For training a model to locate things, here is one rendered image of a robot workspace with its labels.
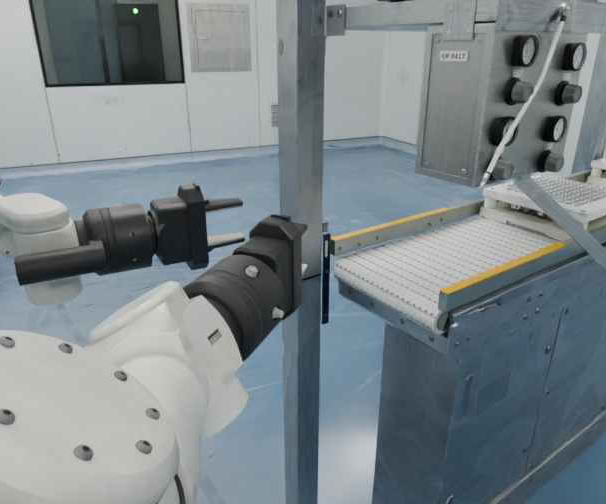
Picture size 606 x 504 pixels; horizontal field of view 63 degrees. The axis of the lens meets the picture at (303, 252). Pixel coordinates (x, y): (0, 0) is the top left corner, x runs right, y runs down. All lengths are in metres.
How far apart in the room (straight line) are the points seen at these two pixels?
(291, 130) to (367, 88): 5.89
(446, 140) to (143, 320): 0.50
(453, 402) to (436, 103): 0.59
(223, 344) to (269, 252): 0.13
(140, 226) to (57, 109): 5.09
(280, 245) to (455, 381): 0.59
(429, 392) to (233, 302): 0.71
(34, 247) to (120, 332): 0.34
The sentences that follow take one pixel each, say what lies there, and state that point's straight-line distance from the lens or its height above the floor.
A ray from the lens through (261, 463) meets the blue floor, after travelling 1.72.
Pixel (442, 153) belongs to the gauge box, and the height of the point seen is 1.10.
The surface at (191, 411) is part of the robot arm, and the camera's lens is 0.28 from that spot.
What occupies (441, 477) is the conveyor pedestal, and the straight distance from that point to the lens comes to 1.18.
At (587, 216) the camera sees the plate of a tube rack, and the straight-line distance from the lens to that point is 1.15.
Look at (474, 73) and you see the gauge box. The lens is 0.68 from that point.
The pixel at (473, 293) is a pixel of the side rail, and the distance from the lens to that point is 0.84.
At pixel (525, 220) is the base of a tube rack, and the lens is 1.21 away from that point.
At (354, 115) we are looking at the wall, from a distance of 6.69.
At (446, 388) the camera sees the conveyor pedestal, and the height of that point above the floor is 0.61.
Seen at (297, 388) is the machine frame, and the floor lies 0.56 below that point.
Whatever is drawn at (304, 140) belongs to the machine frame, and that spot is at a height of 1.08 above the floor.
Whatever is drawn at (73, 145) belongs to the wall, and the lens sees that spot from 5.78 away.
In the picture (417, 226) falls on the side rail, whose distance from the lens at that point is 1.11.
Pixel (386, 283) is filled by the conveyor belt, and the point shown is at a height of 0.85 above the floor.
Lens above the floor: 1.23
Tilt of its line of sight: 23 degrees down
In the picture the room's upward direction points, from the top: straight up
